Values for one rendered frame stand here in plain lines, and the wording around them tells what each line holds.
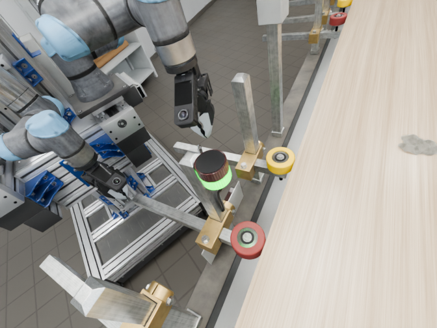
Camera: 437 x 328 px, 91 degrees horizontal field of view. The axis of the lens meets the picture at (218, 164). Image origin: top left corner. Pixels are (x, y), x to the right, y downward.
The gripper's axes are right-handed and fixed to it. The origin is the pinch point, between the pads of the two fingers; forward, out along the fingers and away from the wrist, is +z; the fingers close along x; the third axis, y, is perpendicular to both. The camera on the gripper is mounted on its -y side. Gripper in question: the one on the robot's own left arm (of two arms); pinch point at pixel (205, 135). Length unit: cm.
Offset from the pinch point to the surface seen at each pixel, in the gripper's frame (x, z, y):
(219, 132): 35, 101, 116
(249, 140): -10.7, 8.7, 5.6
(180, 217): 9.2, 15.2, -16.7
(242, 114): -10.1, -1.3, 5.8
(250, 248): -11.7, 10.6, -26.1
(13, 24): 223, -17, 171
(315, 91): -42, 39, 72
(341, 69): -44, 11, 43
